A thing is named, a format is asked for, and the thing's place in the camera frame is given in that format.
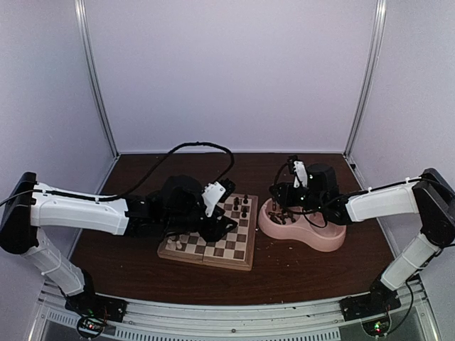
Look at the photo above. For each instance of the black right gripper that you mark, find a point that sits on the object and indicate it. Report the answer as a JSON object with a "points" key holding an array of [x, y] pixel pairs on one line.
{"points": [[286, 197]]}

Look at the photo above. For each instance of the aluminium frame post right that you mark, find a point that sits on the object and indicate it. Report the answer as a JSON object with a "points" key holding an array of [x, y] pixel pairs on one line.
{"points": [[367, 82]]}

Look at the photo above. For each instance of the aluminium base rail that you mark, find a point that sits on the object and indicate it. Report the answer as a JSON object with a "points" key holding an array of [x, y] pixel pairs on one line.
{"points": [[311, 320]]}

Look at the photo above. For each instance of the aluminium frame post left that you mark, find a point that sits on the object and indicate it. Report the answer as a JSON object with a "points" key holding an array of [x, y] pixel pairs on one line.
{"points": [[84, 29]]}

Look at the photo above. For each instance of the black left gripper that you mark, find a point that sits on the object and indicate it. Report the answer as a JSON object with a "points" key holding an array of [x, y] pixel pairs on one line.
{"points": [[216, 229]]}

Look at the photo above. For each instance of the dark pawn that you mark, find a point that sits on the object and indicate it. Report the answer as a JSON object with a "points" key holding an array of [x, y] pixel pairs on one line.
{"points": [[237, 201]]}

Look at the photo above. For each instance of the pink plastic double bowl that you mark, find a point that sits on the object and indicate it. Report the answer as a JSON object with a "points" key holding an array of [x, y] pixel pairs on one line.
{"points": [[327, 239]]}

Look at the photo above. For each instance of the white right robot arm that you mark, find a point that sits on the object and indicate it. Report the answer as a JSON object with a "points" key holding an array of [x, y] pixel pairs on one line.
{"points": [[427, 195]]}

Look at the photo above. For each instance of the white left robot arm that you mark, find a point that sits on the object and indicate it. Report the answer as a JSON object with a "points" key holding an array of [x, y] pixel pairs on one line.
{"points": [[33, 206]]}

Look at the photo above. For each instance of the aluminium frame post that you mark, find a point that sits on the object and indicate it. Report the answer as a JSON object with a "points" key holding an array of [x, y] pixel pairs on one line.
{"points": [[367, 82], [84, 29]]}

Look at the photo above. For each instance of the white chess pieces row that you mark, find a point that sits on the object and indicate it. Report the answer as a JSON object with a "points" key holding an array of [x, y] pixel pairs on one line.
{"points": [[174, 245]]}

